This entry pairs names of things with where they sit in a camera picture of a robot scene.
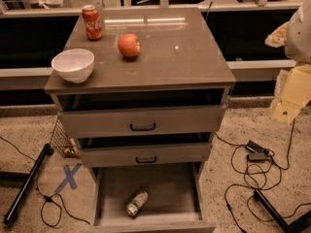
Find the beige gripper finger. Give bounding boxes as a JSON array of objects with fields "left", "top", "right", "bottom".
[
  {"left": 264, "top": 22, "right": 289, "bottom": 48},
  {"left": 271, "top": 64, "right": 311, "bottom": 124}
]

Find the white green 7up can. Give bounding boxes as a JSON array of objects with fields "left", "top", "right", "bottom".
[{"left": 125, "top": 189, "right": 149, "bottom": 216}]

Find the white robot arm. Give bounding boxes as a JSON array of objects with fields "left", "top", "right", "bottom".
[{"left": 264, "top": 0, "right": 311, "bottom": 123}]

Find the grey drawer cabinet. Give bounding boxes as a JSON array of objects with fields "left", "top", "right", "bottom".
[{"left": 44, "top": 7, "right": 237, "bottom": 233}]

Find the middle grey drawer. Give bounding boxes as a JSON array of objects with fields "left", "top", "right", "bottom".
[{"left": 78, "top": 143, "right": 212, "bottom": 168}]

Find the bottom grey open drawer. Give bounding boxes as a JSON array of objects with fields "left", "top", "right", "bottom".
[{"left": 84, "top": 163, "right": 216, "bottom": 233}]

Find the top grey drawer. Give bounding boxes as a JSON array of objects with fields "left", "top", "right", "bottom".
[{"left": 58, "top": 106, "right": 225, "bottom": 138}]

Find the red Coca-Cola can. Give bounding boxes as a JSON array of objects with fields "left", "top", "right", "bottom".
[{"left": 82, "top": 5, "right": 102, "bottom": 41}]

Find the black power adapter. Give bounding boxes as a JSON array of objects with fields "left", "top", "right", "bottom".
[{"left": 245, "top": 141, "right": 268, "bottom": 162}]

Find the black bar right floor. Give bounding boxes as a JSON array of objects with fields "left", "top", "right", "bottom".
[{"left": 254, "top": 189, "right": 311, "bottom": 233}]

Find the black bar floor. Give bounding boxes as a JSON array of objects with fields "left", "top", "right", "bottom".
[
  {"left": 3, "top": 144, "right": 53, "bottom": 225},
  {"left": 254, "top": 189, "right": 311, "bottom": 233}
]

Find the red apple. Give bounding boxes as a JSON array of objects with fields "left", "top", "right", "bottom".
[{"left": 118, "top": 33, "right": 140, "bottom": 57}]

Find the white bowl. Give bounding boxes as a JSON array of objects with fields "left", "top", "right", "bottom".
[{"left": 52, "top": 49, "right": 94, "bottom": 83}]

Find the blue tape cross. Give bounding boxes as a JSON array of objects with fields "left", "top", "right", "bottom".
[{"left": 54, "top": 163, "right": 82, "bottom": 193}]

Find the black bar left floor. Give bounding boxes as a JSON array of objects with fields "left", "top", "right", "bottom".
[{"left": 3, "top": 144, "right": 53, "bottom": 225}]

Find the black cable right floor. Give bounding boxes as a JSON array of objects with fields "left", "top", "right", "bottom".
[{"left": 213, "top": 118, "right": 311, "bottom": 233}]

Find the black cable floor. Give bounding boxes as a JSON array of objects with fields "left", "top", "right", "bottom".
[
  {"left": 213, "top": 118, "right": 311, "bottom": 233},
  {"left": 0, "top": 135, "right": 91, "bottom": 229}
]

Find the wire mesh basket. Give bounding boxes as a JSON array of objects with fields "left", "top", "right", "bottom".
[{"left": 50, "top": 119, "right": 78, "bottom": 158}]

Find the black cable left floor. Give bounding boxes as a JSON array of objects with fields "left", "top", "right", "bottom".
[{"left": 0, "top": 135, "right": 91, "bottom": 229}]

